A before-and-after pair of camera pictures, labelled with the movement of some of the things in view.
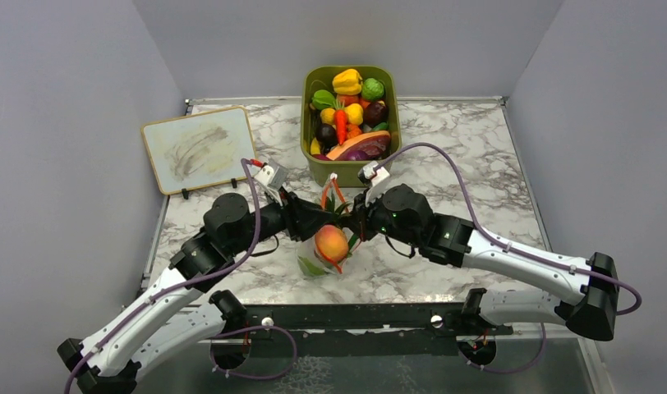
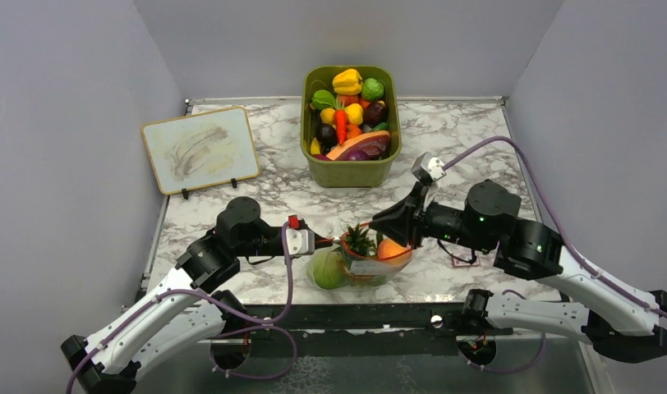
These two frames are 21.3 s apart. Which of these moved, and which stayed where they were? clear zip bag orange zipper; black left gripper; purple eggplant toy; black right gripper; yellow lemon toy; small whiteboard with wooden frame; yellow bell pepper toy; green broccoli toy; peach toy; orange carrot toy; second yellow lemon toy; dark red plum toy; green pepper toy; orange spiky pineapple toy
Moved: orange spiky pineapple toy; black right gripper; black left gripper; clear zip bag orange zipper; peach toy
Stayed: second yellow lemon toy; purple eggplant toy; green broccoli toy; orange carrot toy; dark red plum toy; yellow lemon toy; green pepper toy; yellow bell pepper toy; small whiteboard with wooden frame
